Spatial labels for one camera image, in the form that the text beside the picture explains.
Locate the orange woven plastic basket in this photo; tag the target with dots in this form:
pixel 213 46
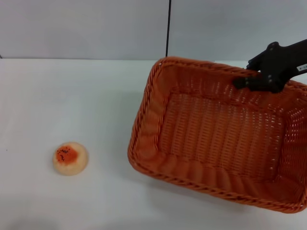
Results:
pixel 216 141

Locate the round bread with orange centre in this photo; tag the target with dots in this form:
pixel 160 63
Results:
pixel 71 158

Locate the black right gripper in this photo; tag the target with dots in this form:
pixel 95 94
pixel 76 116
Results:
pixel 285 60

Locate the black vertical wall strip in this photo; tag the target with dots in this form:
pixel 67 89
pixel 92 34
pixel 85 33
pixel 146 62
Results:
pixel 168 28

